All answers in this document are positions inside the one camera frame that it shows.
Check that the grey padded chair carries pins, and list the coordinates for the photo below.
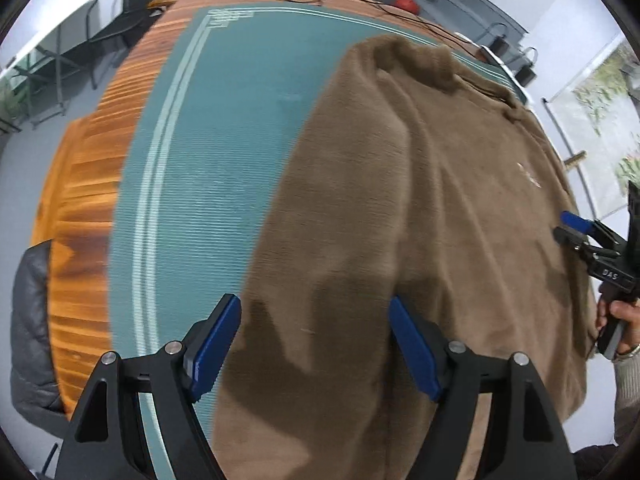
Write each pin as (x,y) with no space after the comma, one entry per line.
(32,335)

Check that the person's right forearm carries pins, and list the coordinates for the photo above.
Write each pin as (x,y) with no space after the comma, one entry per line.
(627,395)

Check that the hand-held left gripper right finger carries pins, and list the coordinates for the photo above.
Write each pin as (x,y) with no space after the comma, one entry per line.
(414,350)

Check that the green table mat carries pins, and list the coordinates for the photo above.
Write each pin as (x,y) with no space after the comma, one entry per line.
(225,135)

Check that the metal frame glass table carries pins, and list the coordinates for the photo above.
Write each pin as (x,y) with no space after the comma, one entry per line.
(60,60)

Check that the brown fleece sweater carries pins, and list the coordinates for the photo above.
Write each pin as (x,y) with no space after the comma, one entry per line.
(400,210)

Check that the red round object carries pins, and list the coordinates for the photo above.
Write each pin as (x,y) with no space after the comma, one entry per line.
(407,4)

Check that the black power adapter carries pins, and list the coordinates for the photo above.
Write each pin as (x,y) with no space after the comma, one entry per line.
(501,46)
(526,76)

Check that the wall scroll painting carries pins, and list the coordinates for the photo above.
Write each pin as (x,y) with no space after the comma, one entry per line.
(600,95)

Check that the silver wristwatch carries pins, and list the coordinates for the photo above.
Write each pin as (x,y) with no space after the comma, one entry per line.
(629,353)

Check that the person's right hand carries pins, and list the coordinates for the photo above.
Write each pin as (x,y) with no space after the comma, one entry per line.
(631,320)

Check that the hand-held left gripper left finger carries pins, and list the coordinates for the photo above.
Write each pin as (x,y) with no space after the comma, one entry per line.
(216,347)

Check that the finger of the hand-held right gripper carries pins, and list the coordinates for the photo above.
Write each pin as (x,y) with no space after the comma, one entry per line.
(570,236)
(575,219)

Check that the woven straw object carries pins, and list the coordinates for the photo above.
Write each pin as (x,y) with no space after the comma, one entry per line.
(575,159)

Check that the white power strip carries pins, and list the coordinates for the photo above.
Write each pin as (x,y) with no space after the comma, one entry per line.
(507,72)

